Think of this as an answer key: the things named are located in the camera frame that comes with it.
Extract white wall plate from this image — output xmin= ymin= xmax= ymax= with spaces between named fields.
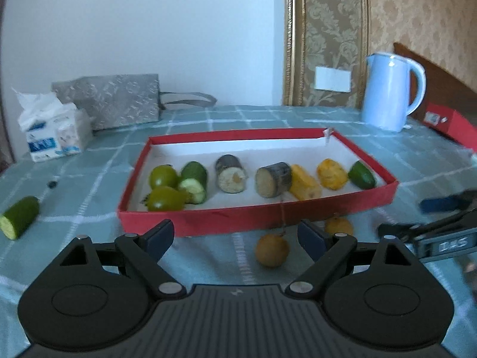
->
xmin=315 ymin=66 xmax=352 ymax=92

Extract light blue kettle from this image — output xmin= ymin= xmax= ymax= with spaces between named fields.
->
xmin=361 ymin=53 xmax=427 ymax=132

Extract short yellow corn piece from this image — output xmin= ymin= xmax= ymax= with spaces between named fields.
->
xmin=317 ymin=158 xmax=349 ymax=190

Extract green tomato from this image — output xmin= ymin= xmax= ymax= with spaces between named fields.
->
xmin=149 ymin=165 xmax=180 ymax=190
xmin=145 ymin=186 xmax=189 ymax=212

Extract gold picture frame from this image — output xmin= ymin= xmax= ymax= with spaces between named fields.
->
xmin=283 ymin=0 xmax=305 ymax=107

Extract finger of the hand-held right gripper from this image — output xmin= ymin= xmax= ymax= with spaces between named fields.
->
xmin=420 ymin=189 xmax=477 ymax=214
xmin=377 ymin=209 xmax=477 ymax=240

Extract long yellow corn piece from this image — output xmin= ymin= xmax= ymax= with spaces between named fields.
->
xmin=289 ymin=164 xmax=322 ymax=201

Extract white tissue pack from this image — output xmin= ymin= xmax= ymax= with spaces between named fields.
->
xmin=11 ymin=87 xmax=94 ymax=163

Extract brown loquat with long stem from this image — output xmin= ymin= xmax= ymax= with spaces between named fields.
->
xmin=255 ymin=194 xmax=290 ymax=268

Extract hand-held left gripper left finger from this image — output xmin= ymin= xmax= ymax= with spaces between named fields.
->
xmin=60 ymin=219 xmax=187 ymax=301

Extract patterned curtain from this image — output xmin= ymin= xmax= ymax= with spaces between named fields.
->
xmin=0 ymin=0 xmax=16 ymax=166

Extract brown wooden headboard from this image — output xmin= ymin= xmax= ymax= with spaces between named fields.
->
xmin=393 ymin=42 xmax=477 ymax=122

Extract red shallow cardboard box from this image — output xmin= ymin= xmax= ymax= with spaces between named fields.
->
xmin=117 ymin=127 xmax=399 ymax=238

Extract green pepper tip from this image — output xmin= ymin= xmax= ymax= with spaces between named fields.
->
xmin=348 ymin=160 xmax=377 ymax=189

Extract red box lid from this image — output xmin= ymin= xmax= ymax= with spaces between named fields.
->
xmin=425 ymin=102 xmax=477 ymax=153

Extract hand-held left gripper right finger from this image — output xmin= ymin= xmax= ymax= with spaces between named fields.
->
xmin=286 ymin=219 xmax=422 ymax=301

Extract grey patterned bag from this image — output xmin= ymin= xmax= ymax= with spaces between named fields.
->
xmin=51 ymin=74 xmax=217 ymax=131

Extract green checked tablecloth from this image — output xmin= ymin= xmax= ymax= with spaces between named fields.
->
xmin=0 ymin=104 xmax=477 ymax=358

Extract green cucumber piece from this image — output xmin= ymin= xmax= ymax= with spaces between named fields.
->
xmin=0 ymin=196 xmax=40 ymax=240
xmin=178 ymin=161 xmax=208 ymax=205

